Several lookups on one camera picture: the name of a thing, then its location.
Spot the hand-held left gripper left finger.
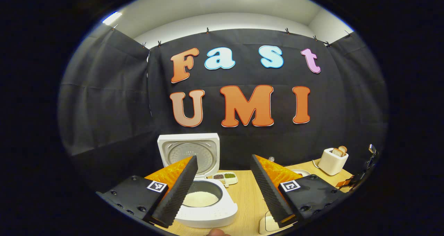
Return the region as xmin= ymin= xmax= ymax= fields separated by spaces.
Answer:
xmin=96 ymin=155 xmax=199 ymax=228

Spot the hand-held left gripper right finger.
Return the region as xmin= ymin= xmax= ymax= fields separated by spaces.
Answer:
xmin=250 ymin=155 xmax=347 ymax=228

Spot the white rice heap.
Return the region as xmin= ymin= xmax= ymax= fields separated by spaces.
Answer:
xmin=182 ymin=191 xmax=219 ymax=208

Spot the clear rice container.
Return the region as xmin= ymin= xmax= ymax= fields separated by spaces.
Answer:
xmin=258 ymin=211 xmax=283 ymax=235

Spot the white rice cooker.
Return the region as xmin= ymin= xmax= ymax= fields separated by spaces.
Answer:
xmin=157 ymin=133 xmax=239 ymax=228

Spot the white toaster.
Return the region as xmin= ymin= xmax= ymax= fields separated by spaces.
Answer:
xmin=318 ymin=148 xmax=349 ymax=176

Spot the divided white condiment dish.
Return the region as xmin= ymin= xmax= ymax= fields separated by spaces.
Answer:
xmin=207 ymin=172 xmax=239 ymax=187

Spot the black backdrop cloth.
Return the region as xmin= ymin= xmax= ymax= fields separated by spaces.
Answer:
xmin=57 ymin=23 xmax=389 ymax=195

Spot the row of cloth clips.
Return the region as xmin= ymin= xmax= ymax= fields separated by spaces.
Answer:
xmin=110 ymin=24 xmax=352 ymax=49

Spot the ceiling light panel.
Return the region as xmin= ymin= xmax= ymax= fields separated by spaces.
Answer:
xmin=102 ymin=11 xmax=122 ymax=26

